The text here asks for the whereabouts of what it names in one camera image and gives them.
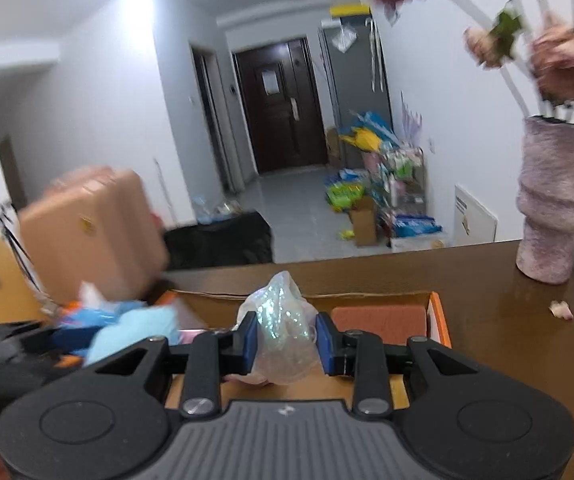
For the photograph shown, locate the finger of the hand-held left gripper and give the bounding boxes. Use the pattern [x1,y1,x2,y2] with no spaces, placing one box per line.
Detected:
[42,327,100,363]

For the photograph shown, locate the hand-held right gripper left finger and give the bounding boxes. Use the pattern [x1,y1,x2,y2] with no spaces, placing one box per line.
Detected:
[81,311,260,420]

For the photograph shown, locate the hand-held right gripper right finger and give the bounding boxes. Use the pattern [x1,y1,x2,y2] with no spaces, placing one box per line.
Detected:
[316,312,494,421]

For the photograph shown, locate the iridescent plastic bag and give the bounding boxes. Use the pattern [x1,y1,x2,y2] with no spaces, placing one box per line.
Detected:
[237,271,320,386]

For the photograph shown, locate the red cardboard box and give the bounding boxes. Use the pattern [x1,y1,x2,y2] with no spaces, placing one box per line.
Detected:
[154,290,452,408]

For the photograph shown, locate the brown layered sponge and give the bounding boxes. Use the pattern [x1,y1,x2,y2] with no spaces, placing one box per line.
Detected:
[331,305,428,343]

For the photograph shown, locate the yellow thermos jug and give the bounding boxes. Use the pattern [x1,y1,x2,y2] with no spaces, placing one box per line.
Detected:
[0,200,48,327]

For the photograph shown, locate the black fabric bag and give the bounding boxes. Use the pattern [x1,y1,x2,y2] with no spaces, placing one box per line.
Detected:
[164,211,274,271]

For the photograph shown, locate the pink ribbed suitcase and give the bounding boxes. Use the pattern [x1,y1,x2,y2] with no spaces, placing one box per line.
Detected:
[17,166,170,306]

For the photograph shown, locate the small cardboard box on floor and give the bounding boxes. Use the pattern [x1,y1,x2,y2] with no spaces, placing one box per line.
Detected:
[349,197,378,247]

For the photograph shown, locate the clear containers on floor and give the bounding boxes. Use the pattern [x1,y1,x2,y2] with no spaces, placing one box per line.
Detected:
[192,195,242,223]

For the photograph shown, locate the blue packet on floor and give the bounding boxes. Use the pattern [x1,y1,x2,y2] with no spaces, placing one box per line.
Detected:
[392,215,442,238]

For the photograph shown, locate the green packets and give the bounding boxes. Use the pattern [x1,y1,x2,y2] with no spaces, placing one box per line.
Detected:
[324,170,368,212]

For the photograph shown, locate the white flat panel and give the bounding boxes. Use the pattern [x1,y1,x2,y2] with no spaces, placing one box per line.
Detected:
[454,185,498,246]

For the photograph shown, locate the blue and yellow bags pile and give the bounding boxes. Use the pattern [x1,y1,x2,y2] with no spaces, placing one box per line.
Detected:
[339,110,400,153]

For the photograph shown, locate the dark side door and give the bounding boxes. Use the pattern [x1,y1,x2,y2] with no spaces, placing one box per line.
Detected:
[190,46,248,196]

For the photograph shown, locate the dark brown entrance door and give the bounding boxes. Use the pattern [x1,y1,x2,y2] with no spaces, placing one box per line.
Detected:
[232,37,328,175]

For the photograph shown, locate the grey refrigerator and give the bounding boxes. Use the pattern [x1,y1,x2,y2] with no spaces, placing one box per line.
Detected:
[318,15,392,133]

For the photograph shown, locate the pink textured vase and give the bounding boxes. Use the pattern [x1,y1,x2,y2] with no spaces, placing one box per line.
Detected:
[516,116,574,286]

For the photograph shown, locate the silver hanging strip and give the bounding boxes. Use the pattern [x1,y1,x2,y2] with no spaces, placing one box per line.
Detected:
[367,19,386,93]

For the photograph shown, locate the clear plastic bag on refrigerator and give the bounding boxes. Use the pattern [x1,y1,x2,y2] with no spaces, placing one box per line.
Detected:
[331,25,358,53]

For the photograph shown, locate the yellow box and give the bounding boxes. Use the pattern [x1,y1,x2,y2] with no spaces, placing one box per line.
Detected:
[331,4,372,19]

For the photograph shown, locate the dried pink roses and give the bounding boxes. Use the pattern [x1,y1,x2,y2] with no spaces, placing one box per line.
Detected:
[364,0,574,123]

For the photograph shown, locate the wire storage rack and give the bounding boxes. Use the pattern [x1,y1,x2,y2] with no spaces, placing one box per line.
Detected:
[362,147,425,241]

